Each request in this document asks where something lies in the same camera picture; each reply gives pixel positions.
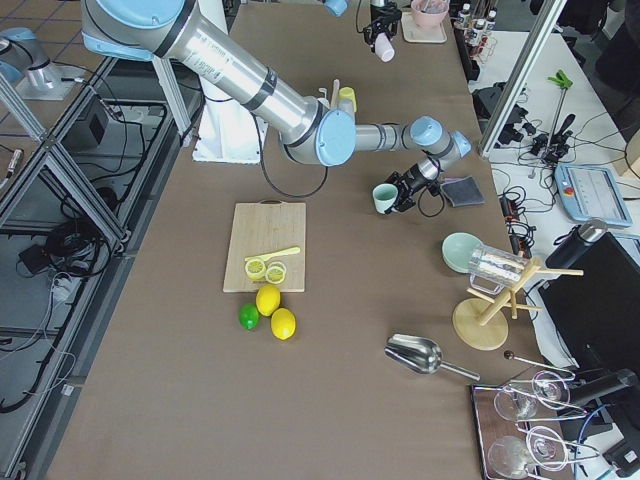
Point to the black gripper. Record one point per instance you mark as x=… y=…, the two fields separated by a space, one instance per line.
x=411 y=179
x=381 y=22

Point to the green plastic cup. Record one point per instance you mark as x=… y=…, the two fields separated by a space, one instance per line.
x=384 y=197

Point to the pink plastic cup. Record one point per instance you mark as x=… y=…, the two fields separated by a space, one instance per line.
x=383 y=48

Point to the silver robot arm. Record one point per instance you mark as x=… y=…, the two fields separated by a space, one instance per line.
x=309 y=131
x=338 y=7

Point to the yellow plastic cup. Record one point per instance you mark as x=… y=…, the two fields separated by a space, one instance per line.
x=348 y=92

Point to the white plastic cup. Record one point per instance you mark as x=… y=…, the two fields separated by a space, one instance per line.
x=346 y=105

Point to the cream plastic tray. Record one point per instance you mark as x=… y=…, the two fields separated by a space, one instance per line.
x=429 y=31

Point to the pink bowl with ice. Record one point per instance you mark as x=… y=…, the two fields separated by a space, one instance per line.
x=429 y=13

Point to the grey folded cloth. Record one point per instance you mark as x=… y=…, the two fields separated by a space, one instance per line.
x=462 y=192

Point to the green ceramic bowl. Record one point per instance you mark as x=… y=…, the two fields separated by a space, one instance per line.
x=457 y=249

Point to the glass pitcher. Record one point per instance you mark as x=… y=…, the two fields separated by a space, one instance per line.
x=492 y=269

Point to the wooden cutting board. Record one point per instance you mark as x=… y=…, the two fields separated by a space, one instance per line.
x=261 y=228

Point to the lemon slice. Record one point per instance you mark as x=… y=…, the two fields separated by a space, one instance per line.
x=255 y=269
x=275 y=273

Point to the yellow plastic knife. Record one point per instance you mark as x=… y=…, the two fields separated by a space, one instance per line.
x=279 y=253

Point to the wooden mug tree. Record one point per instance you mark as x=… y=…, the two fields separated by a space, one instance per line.
x=480 y=322

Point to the metal scoop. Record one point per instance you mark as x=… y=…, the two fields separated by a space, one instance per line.
x=422 y=355

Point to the yellow lemon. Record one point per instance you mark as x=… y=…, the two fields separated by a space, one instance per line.
x=283 y=323
x=268 y=299

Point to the black water bottle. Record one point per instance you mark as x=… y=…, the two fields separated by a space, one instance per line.
x=574 y=244

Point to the blue teach pendant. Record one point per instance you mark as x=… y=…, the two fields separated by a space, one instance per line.
x=587 y=192

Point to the green lime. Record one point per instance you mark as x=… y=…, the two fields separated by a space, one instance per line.
x=249 y=316

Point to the black computer monitor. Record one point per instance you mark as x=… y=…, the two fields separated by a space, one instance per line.
x=597 y=314

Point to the wine glass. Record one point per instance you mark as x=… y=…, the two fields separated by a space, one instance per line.
x=509 y=458
x=546 y=448
x=514 y=405
x=550 y=389

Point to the dark tray with glasses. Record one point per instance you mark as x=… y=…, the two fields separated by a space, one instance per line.
x=490 y=427

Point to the white wire cup holder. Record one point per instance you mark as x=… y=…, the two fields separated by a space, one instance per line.
x=329 y=98

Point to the aluminium frame post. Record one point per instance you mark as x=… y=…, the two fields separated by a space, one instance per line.
x=532 y=48

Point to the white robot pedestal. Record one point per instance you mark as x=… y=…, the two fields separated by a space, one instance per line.
x=227 y=132

